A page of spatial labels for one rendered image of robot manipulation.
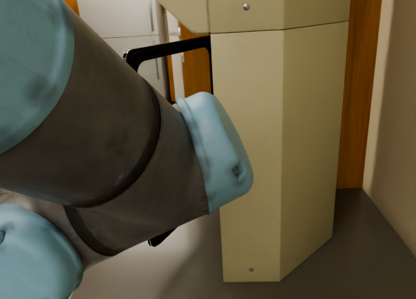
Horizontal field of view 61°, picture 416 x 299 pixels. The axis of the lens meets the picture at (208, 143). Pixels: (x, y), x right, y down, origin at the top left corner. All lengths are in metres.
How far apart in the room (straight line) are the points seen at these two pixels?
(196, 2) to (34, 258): 0.43
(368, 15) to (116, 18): 4.91
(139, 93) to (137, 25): 5.43
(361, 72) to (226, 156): 0.83
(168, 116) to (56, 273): 0.12
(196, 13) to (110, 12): 5.14
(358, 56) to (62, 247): 0.87
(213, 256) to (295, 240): 0.19
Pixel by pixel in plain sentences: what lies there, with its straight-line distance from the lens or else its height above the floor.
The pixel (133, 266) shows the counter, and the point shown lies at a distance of 0.82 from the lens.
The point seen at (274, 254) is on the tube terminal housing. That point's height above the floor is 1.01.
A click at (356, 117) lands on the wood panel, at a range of 1.03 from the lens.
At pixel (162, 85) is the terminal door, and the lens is 0.70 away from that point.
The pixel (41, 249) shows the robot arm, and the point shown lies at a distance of 0.23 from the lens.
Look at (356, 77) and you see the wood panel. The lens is 1.00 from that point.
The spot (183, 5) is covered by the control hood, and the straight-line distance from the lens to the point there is 0.56.
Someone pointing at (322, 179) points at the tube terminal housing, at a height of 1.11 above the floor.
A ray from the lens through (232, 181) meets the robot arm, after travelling 0.21.
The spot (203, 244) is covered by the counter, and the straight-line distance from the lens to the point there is 0.85.
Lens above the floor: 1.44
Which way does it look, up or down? 21 degrees down
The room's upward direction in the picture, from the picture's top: 4 degrees counter-clockwise
